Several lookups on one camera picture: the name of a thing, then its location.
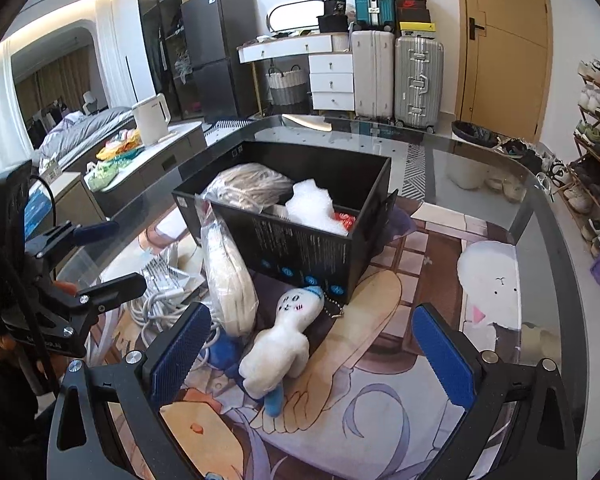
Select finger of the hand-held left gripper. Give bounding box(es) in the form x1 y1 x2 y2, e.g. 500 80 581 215
55 274 148 318
25 219 121 263

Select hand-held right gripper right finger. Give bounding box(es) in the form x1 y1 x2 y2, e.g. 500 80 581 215
411 303 578 480

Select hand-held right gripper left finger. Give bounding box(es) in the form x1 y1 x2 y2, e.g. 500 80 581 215
46 301 213 480

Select bagged white rope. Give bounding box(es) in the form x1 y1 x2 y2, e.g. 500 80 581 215
195 192 261 338

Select white blue plush toy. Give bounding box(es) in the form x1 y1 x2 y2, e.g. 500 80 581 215
210 284 326 418

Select black storage box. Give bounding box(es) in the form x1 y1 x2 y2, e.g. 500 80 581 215
172 140 400 306

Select bagged grey rope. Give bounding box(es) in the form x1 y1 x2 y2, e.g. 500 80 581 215
200 162 296 211

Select red white packet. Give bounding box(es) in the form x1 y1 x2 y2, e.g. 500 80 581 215
330 210 356 233

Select white foam piece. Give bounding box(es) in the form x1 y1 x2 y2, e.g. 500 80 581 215
284 180 351 236

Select person's left hand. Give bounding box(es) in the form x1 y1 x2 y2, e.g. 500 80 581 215
0 281 78 367

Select blue box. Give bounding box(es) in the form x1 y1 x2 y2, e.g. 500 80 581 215
24 190 48 241

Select wooden side cabinet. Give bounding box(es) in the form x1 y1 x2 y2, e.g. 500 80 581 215
27 172 101 251

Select small clear plastic packet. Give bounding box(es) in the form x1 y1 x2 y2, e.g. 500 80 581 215
140 245 206 291

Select green snack packets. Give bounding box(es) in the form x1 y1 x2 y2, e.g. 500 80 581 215
87 160 121 191

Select printed cartoon table mat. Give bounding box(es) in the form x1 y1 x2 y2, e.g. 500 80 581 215
87 195 526 480

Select pile of colourful snack packets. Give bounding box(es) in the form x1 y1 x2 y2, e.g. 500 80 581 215
96 130 143 163

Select white sheer curtain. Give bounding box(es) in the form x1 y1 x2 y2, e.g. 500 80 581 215
0 35 31 176

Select grey low cabinet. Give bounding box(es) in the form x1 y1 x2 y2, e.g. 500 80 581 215
95 122 206 216

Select bed with grey duvet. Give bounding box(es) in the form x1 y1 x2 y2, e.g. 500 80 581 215
35 106 136 171

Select white electric kettle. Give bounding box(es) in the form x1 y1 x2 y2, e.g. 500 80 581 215
131 94 172 147

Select dark glass wardrobe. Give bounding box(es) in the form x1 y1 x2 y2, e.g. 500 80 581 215
136 0 216 121

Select pile of floor shoes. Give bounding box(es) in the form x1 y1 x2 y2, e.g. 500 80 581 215
490 135 588 213

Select black refrigerator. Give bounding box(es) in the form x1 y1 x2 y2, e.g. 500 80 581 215
180 0 258 123

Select woven basket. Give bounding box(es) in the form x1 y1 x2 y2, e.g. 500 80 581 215
265 65 307 107

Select white vanity desk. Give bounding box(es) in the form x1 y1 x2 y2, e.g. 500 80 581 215
237 32 356 111

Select silver suitcase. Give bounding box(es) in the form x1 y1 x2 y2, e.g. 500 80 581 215
394 35 445 128

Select white suitcase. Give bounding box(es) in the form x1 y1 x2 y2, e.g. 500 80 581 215
351 29 397 121

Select oval mirror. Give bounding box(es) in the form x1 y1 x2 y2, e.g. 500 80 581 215
266 0 331 31

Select shoe rack with shoes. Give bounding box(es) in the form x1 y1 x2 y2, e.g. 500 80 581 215
575 59 600 261

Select wooden door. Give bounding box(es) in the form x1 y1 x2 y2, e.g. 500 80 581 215
455 0 553 136

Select black bag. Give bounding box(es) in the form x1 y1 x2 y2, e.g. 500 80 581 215
317 0 351 33

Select black shoe box red logo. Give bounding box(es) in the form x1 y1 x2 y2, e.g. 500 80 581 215
395 0 428 23

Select white cable bundle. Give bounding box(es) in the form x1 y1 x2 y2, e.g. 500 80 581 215
87 255 216 366

